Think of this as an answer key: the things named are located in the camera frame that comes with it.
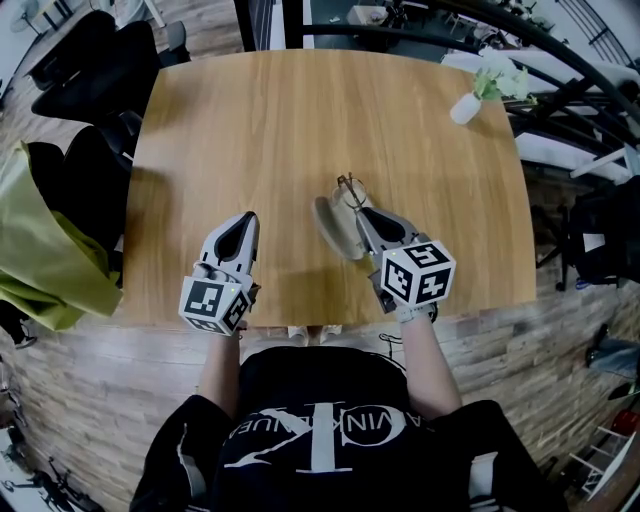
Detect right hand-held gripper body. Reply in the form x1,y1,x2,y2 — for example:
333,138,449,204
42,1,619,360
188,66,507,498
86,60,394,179
367,230,457,315

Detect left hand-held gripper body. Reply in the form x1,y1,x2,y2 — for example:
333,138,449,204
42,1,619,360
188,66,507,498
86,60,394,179
178,255,262,337

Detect thin-rimmed eyeglasses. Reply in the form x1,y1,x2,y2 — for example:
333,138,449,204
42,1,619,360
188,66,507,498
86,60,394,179
337,172,371,214

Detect person's left forearm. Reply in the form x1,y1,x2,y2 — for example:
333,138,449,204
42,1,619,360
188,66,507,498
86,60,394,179
198,329,242,419

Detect person's right forearm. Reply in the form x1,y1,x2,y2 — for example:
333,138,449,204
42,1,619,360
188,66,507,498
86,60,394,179
399,319,462,419

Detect person's left hand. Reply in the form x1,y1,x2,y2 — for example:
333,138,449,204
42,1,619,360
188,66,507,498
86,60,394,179
192,261,240,287

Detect grey wristband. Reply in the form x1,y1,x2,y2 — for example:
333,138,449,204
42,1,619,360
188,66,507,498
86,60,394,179
397,303,439,325

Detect white vase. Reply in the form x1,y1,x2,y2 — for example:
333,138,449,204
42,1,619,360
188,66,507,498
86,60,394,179
448,92,482,126

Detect black office chair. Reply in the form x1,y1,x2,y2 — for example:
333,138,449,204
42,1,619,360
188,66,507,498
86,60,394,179
30,9,164,124
532,174,640,291
27,109,146,256

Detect person's black printed t-shirt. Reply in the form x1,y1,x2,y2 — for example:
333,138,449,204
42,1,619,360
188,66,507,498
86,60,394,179
130,345,569,512

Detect green cloth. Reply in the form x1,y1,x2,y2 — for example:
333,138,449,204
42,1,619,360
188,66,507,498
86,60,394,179
0,139,124,332

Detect white flower bunch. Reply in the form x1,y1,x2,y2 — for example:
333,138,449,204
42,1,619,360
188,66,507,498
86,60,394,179
472,47,539,106

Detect grey bag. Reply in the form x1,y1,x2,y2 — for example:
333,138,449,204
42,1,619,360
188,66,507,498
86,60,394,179
585,323,640,381

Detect black tripod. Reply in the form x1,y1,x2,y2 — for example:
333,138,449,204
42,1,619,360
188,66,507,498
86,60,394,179
0,454,101,512

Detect red box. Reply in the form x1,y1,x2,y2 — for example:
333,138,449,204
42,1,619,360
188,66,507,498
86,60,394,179
612,409,640,436

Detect white rack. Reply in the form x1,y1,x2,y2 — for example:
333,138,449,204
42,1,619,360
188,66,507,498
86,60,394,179
567,424,639,501

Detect white standing fan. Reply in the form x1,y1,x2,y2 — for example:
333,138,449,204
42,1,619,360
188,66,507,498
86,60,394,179
10,5,40,35

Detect person's left shoulder strap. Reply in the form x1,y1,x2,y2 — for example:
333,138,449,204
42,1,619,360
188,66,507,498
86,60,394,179
177,423,207,501

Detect person's shoulder strap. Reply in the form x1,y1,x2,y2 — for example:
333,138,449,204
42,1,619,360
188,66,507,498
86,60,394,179
177,423,207,501
469,452,501,509

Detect person's right shoulder strap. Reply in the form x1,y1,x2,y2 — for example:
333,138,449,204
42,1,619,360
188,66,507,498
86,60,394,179
469,452,501,509

